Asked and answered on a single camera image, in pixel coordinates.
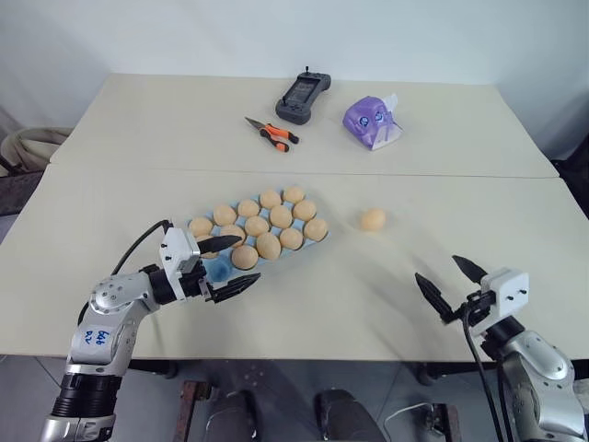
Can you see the tan egg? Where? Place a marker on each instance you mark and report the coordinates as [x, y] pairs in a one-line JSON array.
[[304, 210], [270, 199], [211, 254], [224, 214], [293, 194], [201, 226], [249, 208], [257, 226], [268, 245], [373, 220], [244, 257], [315, 229], [291, 239], [281, 216], [232, 230]]

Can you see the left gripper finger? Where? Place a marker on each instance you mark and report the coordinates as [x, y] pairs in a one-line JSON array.
[[234, 285], [221, 242]]

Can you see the dark rounded shape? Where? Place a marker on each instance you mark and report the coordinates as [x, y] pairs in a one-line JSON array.
[[232, 416], [345, 416]]

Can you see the grey handheld remote controller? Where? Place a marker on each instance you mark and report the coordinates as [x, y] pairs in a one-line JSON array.
[[301, 99]]

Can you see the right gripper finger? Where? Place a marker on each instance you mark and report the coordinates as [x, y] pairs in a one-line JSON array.
[[435, 294], [470, 271]]

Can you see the rusty brown table leg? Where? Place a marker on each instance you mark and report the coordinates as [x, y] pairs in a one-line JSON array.
[[193, 410], [445, 423]]

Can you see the black table caster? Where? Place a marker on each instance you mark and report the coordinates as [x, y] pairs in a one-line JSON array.
[[168, 369], [425, 373]]

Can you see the light blue egg tray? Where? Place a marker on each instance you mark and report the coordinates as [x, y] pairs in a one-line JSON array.
[[223, 272]]

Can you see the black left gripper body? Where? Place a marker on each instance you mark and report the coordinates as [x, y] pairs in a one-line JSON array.
[[195, 285]]

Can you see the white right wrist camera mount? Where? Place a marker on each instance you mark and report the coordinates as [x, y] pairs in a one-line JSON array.
[[508, 290]]

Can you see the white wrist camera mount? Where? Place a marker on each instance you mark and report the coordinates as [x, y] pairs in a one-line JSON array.
[[177, 251], [508, 290]]

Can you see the purple tissue pack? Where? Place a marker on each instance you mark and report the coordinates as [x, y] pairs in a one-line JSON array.
[[368, 122]]

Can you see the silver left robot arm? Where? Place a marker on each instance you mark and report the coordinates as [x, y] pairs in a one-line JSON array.
[[106, 322]]

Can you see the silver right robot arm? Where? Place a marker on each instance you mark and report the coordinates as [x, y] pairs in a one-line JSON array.
[[538, 377]]

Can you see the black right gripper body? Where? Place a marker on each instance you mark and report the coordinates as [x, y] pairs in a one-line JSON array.
[[476, 307]]

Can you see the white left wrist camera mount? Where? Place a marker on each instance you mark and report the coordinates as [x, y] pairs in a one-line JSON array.
[[177, 251]]

